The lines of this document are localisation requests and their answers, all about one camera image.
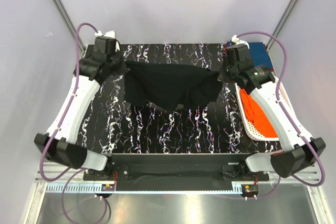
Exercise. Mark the slotted cable duct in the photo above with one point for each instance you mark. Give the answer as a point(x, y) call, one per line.
point(121, 188)

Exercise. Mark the aluminium frame post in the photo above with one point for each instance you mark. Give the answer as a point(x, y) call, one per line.
point(285, 16)
point(65, 17)

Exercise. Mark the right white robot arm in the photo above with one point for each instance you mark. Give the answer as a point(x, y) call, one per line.
point(299, 148)

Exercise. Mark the white plastic laundry basket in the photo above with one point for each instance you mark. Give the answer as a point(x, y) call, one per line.
point(250, 130)

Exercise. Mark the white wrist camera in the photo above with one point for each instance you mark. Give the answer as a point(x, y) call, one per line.
point(236, 41)
point(110, 34)

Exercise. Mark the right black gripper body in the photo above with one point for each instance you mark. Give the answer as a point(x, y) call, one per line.
point(230, 71)

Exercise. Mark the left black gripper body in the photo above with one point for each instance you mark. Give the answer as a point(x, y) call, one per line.
point(117, 49)

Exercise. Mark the folded blue t shirt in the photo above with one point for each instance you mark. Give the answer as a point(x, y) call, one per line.
point(256, 52)

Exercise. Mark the left aluminium frame post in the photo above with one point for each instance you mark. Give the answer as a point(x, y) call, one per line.
point(65, 17)

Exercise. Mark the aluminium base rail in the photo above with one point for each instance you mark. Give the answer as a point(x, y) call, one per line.
point(126, 171)

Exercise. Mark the right aluminium frame post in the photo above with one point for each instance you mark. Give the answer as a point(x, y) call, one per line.
point(285, 16)

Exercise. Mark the black t shirt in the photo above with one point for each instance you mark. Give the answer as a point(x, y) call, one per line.
point(170, 85)

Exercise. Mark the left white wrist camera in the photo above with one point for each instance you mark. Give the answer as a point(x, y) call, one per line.
point(110, 34)

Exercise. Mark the black marble pattern mat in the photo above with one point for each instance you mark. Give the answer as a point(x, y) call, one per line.
point(111, 125)

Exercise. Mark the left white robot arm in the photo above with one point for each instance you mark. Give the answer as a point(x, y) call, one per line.
point(59, 142)

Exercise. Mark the orange t shirt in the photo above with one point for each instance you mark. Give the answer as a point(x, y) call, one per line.
point(255, 115)

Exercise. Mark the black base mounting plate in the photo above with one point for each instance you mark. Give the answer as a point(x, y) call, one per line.
point(193, 183)

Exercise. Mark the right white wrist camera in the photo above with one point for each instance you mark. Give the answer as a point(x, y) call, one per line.
point(236, 41)

